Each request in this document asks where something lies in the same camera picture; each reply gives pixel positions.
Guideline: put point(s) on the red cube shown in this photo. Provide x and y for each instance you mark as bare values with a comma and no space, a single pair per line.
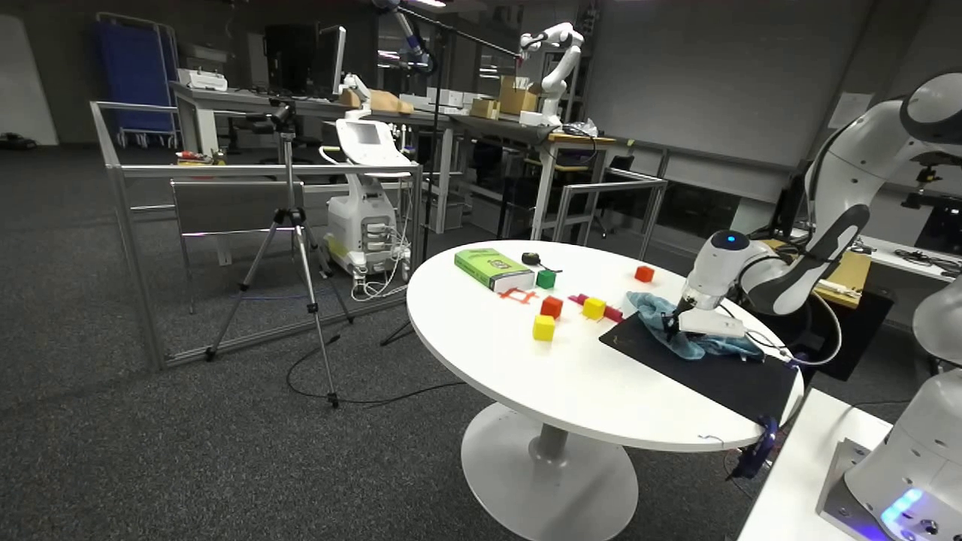
552,308
645,275

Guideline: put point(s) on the grey railing panel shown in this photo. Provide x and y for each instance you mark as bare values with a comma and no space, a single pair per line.
235,209

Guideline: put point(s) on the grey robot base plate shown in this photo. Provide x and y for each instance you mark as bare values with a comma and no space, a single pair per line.
836,481

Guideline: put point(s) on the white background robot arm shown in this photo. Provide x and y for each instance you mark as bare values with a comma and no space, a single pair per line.
561,70

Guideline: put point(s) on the white box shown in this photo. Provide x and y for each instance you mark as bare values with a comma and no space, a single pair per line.
204,78

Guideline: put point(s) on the yellow cube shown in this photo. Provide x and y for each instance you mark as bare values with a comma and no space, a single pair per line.
594,308
543,328

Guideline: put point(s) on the white framed table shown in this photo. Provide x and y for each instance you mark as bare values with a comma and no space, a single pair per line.
229,99

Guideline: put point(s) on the long workshop table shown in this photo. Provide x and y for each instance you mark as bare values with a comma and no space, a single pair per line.
561,141

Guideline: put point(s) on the blue checked kitchen towel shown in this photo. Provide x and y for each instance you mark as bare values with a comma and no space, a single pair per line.
658,318

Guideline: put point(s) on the cardboard box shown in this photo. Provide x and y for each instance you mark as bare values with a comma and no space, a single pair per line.
518,99
385,101
486,109

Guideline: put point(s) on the white table pedestal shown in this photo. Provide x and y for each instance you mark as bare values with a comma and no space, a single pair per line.
544,481

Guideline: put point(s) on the white device with screen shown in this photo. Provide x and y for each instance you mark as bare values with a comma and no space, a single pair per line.
362,231

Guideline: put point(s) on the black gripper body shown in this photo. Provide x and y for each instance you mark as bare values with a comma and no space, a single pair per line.
690,302

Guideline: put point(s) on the green cube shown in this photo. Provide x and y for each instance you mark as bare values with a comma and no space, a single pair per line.
544,279

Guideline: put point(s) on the black mat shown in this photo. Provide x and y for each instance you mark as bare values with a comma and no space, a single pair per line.
701,384

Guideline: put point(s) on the blue clamp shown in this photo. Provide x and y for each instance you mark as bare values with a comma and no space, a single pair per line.
767,442

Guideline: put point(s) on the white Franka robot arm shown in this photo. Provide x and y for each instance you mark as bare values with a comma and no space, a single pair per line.
862,169

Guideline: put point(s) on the red plastic frame piece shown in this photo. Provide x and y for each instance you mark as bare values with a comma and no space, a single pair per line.
523,292

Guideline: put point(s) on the black boom stand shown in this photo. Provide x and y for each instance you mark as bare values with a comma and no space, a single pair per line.
438,153

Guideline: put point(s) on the black camera tripod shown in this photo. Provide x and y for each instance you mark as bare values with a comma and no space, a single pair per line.
290,215

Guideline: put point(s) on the green book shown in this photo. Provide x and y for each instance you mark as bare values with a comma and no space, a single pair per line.
490,265

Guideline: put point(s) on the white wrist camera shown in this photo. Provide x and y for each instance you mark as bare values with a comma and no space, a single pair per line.
709,323

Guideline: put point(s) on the white robot mounting platform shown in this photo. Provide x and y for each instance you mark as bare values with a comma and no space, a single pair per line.
793,470

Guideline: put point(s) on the black camera on tripod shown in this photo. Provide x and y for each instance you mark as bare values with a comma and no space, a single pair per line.
276,112

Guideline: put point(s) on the black storage box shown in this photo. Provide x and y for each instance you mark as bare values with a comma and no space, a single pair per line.
857,335

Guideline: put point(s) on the tan wooden table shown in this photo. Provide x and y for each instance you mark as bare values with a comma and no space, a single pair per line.
845,281

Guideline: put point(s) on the blue cart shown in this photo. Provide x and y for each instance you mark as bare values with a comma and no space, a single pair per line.
137,65

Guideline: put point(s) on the grey metal railing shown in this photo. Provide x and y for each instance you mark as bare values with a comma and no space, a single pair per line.
251,169

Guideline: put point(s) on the yellow-green block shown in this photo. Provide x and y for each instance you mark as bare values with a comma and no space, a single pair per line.
614,314

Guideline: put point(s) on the low grey metal frame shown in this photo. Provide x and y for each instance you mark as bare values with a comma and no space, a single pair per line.
603,184

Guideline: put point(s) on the white board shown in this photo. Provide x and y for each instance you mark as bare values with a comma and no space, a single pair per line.
24,78

